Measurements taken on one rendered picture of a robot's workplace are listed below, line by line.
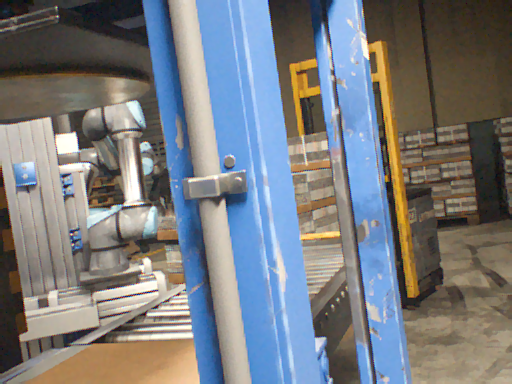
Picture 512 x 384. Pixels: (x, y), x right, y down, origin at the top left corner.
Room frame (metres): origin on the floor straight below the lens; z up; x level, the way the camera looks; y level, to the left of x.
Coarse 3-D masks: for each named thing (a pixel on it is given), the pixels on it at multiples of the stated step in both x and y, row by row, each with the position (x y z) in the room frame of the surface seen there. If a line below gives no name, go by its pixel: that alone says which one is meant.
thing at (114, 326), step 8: (176, 288) 1.82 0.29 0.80; (184, 288) 1.81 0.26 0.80; (160, 296) 1.74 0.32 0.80; (168, 296) 1.72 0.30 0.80; (176, 296) 1.74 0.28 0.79; (152, 304) 1.64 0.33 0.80; (136, 312) 1.57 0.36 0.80; (144, 312) 1.56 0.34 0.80; (120, 320) 1.50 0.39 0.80; (128, 320) 1.49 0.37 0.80; (104, 328) 1.44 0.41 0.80; (112, 328) 1.43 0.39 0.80; (88, 336) 1.38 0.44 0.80; (96, 336) 1.37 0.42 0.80; (104, 336) 1.38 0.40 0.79; (72, 344) 1.34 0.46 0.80; (80, 344) 1.33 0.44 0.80; (88, 344) 1.33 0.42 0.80
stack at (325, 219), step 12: (300, 216) 3.40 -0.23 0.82; (312, 216) 3.51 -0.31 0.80; (324, 216) 3.61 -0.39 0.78; (336, 216) 3.72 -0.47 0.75; (300, 228) 3.39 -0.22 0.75; (312, 228) 3.49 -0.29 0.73; (324, 228) 3.59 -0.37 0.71; (336, 228) 3.70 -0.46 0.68; (168, 240) 3.02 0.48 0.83; (312, 240) 3.47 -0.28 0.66; (168, 252) 3.04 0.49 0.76; (180, 252) 2.98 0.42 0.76; (168, 264) 3.03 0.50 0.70; (180, 264) 2.98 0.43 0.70; (348, 336) 3.66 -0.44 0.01
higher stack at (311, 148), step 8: (304, 136) 3.85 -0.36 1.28; (312, 136) 3.81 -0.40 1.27; (320, 136) 3.78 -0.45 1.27; (288, 144) 3.93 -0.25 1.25; (296, 144) 3.89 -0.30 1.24; (304, 144) 3.85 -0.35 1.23; (312, 144) 3.82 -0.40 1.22; (320, 144) 3.78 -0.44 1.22; (296, 152) 3.90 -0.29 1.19; (304, 152) 3.85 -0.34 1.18; (312, 152) 3.82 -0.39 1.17; (320, 152) 3.79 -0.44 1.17; (328, 152) 3.75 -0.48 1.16; (296, 160) 3.90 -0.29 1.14; (304, 160) 3.87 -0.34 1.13; (312, 160) 3.83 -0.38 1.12; (320, 160) 3.79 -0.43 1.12; (320, 168) 3.81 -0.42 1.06; (328, 168) 3.79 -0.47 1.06; (336, 208) 3.74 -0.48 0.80
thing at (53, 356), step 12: (60, 348) 1.34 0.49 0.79; (72, 348) 1.30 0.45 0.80; (84, 348) 1.28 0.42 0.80; (324, 348) 1.12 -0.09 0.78; (36, 360) 1.27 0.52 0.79; (48, 360) 1.23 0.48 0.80; (60, 360) 1.22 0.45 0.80; (324, 360) 1.11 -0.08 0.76; (12, 372) 1.21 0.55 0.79; (24, 372) 1.17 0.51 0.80; (36, 372) 1.16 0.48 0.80; (324, 372) 1.10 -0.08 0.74
